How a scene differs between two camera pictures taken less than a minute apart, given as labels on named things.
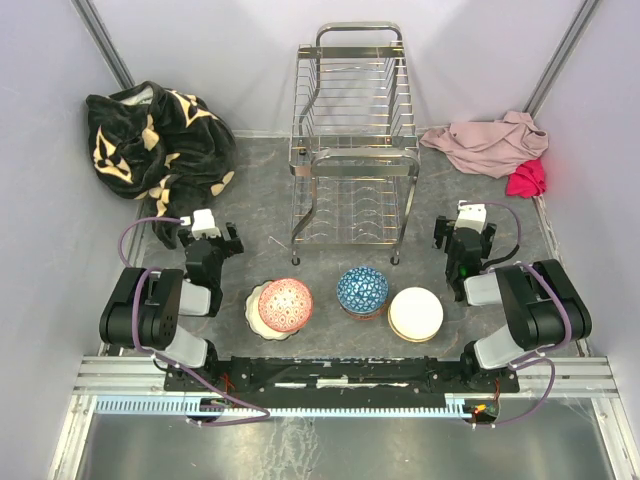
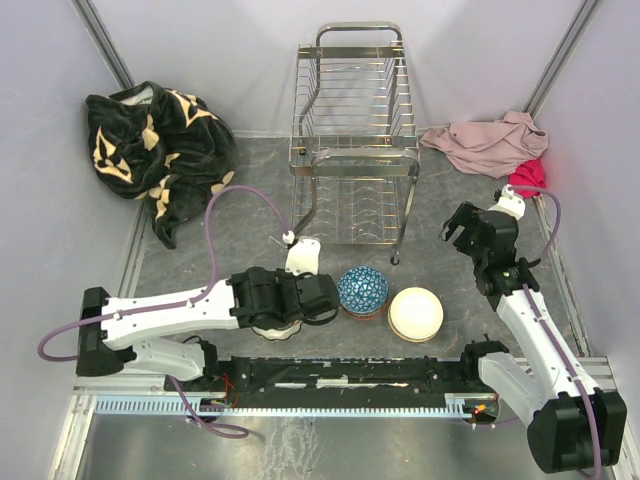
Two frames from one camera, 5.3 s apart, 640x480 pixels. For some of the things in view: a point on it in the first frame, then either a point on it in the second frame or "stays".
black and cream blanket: x=162 y=146 stays
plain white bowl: x=415 y=314 stays
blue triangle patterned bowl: x=362 y=290 stays
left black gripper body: x=219 y=252 → x=289 y=276
